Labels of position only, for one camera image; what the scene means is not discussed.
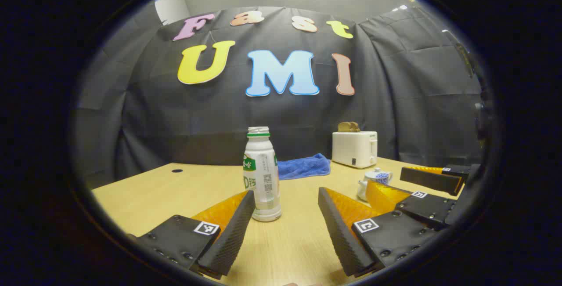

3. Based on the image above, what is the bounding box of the white blue-flower teacup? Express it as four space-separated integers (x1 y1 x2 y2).
357 173 394 202

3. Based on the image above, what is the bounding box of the metal backdrop stand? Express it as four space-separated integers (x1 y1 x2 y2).
441 29 477 80

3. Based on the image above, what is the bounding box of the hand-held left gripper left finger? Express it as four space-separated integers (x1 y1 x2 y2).
127 190 256 280

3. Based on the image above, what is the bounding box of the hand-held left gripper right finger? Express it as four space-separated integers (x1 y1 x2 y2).
318 187 437 278

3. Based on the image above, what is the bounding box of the white green-label water bottle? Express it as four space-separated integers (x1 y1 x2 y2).
243 127 282 222

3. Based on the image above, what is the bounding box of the blue towel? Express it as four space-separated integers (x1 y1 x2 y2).
277 153 331 181

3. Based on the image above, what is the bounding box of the black backdrop cloth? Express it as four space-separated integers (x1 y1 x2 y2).
72 6 488 185

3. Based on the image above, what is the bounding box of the white toaster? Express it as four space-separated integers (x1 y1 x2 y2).
332 131 378 169

